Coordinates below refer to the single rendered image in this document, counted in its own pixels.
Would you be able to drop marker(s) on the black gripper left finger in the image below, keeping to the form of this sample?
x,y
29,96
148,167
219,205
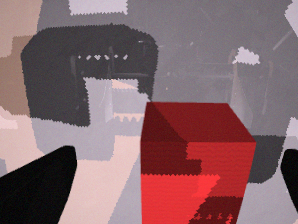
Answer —
x,y
36,193

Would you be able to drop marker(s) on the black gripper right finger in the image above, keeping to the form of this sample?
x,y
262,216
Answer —
x,y
289,170

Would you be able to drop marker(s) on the red block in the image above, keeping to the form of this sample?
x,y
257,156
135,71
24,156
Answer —
x,y
195,160

